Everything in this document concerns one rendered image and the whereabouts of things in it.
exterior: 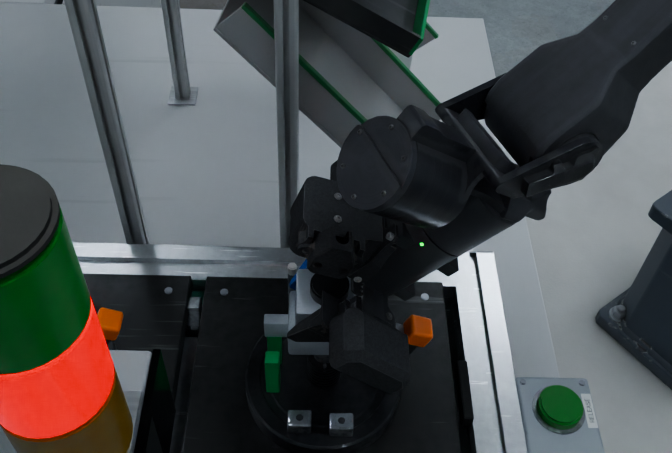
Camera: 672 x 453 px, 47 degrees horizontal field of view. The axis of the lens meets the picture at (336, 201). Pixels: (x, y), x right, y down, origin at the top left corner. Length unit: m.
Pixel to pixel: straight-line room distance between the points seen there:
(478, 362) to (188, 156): 0.51
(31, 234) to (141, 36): 1.05
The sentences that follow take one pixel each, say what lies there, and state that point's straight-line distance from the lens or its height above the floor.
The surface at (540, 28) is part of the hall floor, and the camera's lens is 2.93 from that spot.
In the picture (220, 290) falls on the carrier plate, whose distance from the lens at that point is 0.78.
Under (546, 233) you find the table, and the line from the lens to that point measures 1.02.
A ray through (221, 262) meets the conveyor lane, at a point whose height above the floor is 0.96.
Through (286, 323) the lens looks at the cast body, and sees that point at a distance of 0.63.
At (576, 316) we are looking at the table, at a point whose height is 0.86.
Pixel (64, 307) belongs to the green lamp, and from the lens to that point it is 0.28.
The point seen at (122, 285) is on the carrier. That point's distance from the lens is 0.80.
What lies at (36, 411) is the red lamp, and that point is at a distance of 0.32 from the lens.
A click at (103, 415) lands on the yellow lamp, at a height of 1.31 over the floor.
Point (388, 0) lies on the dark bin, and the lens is 0.74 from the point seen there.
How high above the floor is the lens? 1.60
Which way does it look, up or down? 48 degrees down
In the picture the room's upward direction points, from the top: 3 degrees clockwise
